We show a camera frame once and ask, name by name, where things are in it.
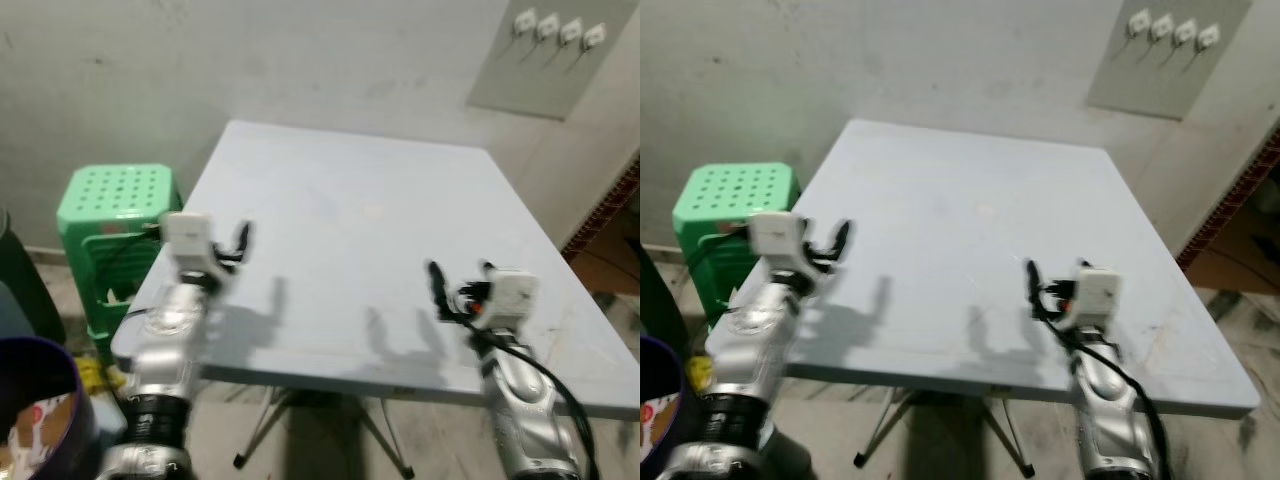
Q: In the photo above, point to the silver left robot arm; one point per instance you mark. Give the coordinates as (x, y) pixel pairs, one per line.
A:
(160, 345)
(745, 345)

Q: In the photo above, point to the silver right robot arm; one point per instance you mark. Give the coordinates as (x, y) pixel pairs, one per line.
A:
(1115, 410)
(525, 410)

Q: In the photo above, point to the dark purple rubbish bin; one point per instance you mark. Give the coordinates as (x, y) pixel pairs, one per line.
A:
(75, 400)
(675, 400)

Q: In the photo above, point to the grey folding table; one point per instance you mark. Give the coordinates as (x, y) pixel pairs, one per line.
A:
(990, 230)
(380, 230)

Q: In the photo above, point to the green plastic stool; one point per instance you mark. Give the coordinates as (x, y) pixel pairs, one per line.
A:
(735, 195)
(115, 195)

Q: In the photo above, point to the tall black container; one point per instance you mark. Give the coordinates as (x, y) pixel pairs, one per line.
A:
(25, 280)
(660, 300)

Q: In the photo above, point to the yellow rag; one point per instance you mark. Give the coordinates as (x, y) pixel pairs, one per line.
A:
(98, 375)
(697, 372)

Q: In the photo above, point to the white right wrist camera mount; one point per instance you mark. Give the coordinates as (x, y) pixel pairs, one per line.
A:
(512, 295)
(1098, 295)

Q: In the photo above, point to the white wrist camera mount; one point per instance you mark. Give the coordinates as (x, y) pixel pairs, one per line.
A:
(1098, 295)
(512, 295)
(190, 245)
(780, 243)

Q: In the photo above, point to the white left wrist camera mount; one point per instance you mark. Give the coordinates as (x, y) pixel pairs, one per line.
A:
(780, 243)
(190, 245)

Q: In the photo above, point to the grey wall hook panel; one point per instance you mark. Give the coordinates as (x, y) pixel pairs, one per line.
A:
(550, 80)
(1165, 80)

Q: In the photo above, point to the white wall hook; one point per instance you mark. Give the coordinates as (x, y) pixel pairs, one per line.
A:
(1163, 27)
(594, 37)
(1185, 32)
(1208, 37)
(1140, 22)
(524, 22)
(570, 32)
(547, 27)

